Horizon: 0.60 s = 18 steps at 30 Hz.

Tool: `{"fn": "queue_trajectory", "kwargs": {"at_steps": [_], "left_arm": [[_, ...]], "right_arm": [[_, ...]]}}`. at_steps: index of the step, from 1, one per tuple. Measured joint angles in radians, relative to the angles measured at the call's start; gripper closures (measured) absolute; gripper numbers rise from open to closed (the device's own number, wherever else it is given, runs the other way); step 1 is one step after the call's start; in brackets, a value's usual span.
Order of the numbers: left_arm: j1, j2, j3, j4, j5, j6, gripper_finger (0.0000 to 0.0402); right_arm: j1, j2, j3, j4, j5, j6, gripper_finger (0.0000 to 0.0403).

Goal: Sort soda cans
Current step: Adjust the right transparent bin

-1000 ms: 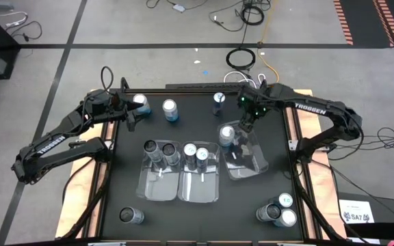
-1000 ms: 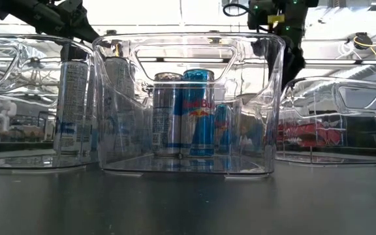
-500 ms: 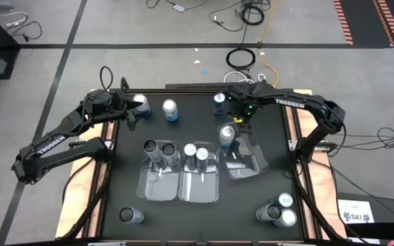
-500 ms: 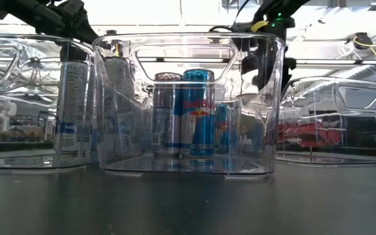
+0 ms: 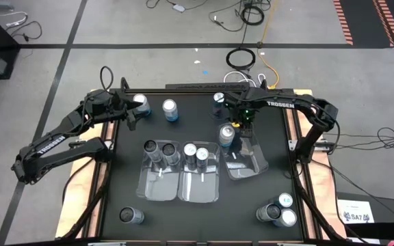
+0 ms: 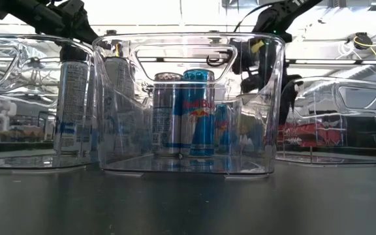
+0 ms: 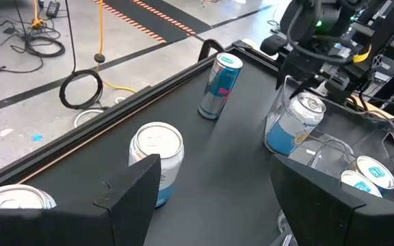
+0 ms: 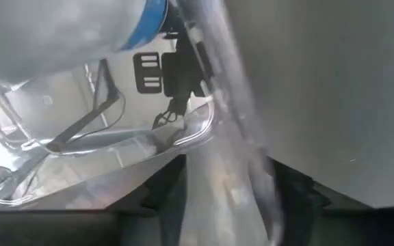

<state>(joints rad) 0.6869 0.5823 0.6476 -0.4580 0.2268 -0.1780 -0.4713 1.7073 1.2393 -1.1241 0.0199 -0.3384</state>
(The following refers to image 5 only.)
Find white SA7 label sheet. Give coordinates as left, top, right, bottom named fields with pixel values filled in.
left=337, top=200, right=375, bottom=225

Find black equipment case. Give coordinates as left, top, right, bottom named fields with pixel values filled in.
left=335, top=191, right=394, bottom=240

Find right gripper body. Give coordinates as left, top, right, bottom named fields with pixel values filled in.
left=233, top=102, right=258, bottom=128

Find yellow hanging cable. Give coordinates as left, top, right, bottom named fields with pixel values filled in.
left=257, top=0, right=280, bottom=90

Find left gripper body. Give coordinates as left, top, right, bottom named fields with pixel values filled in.
left=109, top=96, right=137, bottom=120

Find black rear crossbar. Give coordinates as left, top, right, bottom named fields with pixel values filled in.
left=165, top=82, right=250, bottom=91

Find blue silver Red Bull can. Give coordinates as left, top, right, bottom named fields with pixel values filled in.
left=195, top=146, right=211, bottom=170
left=132, top=93, right=153, bottom=117
left=212, top=91, right=227, bottom=119
left=182, top=142, right=198, bottom=167

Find clear plastic bin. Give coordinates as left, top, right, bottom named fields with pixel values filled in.
left=135, top=139, right=183, bottom=202
left=177, top=141, right=221, bottom=204
left=216, top=122, right=270, bottom=181

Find plywood base platform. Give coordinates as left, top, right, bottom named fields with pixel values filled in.
left=55, top=87, right=349, bottom=240

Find white floor cable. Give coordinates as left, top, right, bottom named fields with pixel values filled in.
left=222, top=70, right=267, bottom=88

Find black hanging cable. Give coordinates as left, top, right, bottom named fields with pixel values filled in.
left=239, top=0, right=252, bottom=51

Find black cable coil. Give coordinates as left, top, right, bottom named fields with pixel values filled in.
left=239, top=5, right=265, bottom=27
left=225, top=47, right=257, bottom=71

